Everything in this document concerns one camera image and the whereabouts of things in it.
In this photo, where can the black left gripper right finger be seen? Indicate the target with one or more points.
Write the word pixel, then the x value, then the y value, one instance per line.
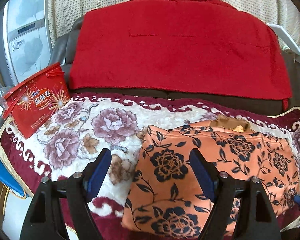
pixel 256 218

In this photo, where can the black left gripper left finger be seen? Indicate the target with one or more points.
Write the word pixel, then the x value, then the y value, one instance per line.
pixel 44 219

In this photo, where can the orange black floral garment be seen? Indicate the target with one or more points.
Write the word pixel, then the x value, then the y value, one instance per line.
pixel 165 198

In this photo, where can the blue bag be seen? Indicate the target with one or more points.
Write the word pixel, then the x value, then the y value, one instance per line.
pixel 10 182

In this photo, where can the floral plush blanket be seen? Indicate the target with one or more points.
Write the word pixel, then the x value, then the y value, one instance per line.
pixel 90 122

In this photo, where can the red snack gift box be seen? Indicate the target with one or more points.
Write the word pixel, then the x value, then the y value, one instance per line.
pixel 32 102

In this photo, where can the dark brown sofa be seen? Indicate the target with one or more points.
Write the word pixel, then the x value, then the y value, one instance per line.
pixel 64 53

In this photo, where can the white refrigerator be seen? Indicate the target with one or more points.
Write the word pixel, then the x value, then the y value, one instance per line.
pixel 25 47

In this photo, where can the red blanket on sofa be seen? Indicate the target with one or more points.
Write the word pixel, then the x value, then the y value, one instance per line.
pixel 191 46

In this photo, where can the white rack frame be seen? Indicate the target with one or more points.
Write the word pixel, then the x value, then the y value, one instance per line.
pixel 287 39

